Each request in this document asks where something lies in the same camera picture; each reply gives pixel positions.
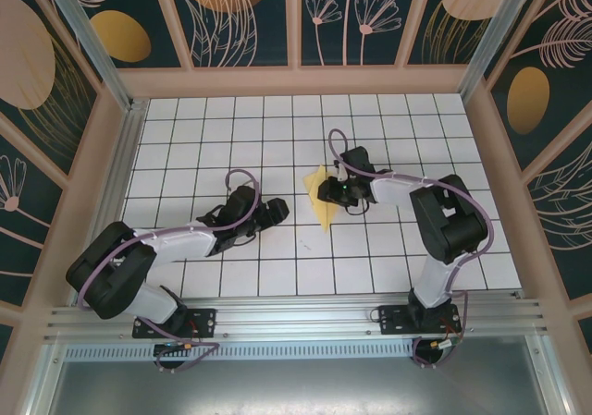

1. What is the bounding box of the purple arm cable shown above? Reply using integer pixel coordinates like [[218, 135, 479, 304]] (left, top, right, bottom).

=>
[[327, 128, 494, 371], [76, 169, 261, 373]]

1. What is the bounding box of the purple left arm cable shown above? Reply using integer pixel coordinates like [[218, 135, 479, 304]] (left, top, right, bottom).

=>
[[76, 169, 261, 373]]

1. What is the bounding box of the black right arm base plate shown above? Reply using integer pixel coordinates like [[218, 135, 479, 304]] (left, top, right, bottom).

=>
[[377, 303, 463, 337]]

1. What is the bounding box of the aluminium side rail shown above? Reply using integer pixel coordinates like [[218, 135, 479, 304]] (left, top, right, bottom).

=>
[[71, 100, 149, 305]]

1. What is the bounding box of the aluminium corner post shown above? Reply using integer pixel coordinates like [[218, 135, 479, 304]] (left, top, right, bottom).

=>
[[36, 0, 136, 111], [460, 0, 542, 106]]

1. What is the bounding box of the long aluminium base rail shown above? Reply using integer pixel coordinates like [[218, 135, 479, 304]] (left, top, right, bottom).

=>
[[43, 297, 549, 342]]

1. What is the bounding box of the grey metal sheet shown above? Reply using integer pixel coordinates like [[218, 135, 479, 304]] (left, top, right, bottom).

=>
[[43, 357, 556, 415]]

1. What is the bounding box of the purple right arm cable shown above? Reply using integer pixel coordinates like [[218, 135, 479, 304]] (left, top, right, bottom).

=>
[[327, 128, 494, 371]]

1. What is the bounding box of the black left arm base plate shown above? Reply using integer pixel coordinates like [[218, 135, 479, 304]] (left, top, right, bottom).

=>
[[132, 307, 218, 340]]

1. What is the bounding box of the slotted grey cable duct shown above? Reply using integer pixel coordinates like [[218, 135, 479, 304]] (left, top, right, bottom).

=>
[[64, 344, 420, 361]]

